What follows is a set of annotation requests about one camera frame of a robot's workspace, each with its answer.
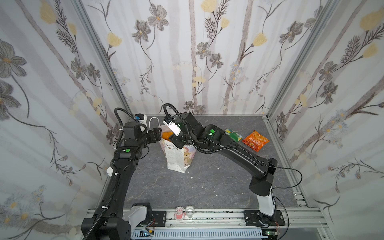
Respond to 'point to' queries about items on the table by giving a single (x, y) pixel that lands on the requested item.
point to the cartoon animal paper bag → (178, 159)
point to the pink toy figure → (179, 214)
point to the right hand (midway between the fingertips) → (171, 128)
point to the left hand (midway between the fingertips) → (153, 125)
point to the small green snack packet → (234, 135)
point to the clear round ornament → (190, 211)
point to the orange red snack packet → (255, 140)
